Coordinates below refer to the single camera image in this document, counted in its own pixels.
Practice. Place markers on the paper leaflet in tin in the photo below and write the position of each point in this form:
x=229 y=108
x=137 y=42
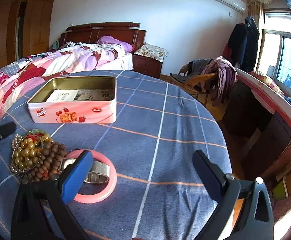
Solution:
x=59 y=95

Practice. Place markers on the pink bangle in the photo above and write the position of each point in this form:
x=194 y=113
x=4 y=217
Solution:
x=109 y=187

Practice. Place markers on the yellow curtain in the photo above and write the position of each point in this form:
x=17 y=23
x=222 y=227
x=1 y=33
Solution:
x=255 y=9

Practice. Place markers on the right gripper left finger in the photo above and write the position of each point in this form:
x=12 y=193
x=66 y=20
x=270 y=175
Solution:
x=29 y=220

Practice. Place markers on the floral pillow on desk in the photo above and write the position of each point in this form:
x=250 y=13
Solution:
x=267 y=80

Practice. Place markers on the floral cushion on nightstand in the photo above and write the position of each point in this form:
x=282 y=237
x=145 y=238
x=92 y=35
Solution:
x=151 y=51

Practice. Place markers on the green jade bangle red tassel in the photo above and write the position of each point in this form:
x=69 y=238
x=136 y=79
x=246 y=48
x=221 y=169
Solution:
x=38 y=135

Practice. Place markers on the wooden nightstand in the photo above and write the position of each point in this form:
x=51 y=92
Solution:
x=147 y=66

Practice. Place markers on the silver mesh watch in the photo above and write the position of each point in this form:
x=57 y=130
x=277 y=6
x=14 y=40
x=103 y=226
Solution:
x=79 y=171

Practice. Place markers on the window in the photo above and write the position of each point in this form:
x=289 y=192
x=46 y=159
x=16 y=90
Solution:
x=275 y=51

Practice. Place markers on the blue plaid tablecloth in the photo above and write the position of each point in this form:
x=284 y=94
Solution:
x=158 y=194

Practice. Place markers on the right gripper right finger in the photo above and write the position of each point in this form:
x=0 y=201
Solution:
x=255 y=220

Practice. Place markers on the wicker chair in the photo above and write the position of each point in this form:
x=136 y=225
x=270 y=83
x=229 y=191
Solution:
x=192 y=84

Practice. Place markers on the bed with patchwork quilt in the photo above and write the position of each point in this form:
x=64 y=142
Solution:
x=21 y=76

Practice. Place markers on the dark wooden headboard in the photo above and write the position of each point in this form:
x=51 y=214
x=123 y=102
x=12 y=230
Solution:
x=128 y=32

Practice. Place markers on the wooden wardrobe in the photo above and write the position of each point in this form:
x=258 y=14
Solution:
x=24 y=28

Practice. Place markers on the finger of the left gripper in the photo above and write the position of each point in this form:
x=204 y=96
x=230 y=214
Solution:
x=7 y=129

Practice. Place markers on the desk with pink cover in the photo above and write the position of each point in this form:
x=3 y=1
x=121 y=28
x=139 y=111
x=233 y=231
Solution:
x=256 y=106

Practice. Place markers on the purple pillow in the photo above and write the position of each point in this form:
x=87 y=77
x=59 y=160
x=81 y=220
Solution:
x=111 y=40

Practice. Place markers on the hanging dark coats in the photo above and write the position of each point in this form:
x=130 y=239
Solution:
x=242 y=45

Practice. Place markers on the pink Genji biscuit tin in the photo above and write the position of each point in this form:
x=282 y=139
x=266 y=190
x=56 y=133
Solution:
x=95 y=103

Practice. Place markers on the purple clothes on chair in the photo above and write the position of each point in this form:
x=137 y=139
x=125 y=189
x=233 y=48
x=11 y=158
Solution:
x=222 y=86

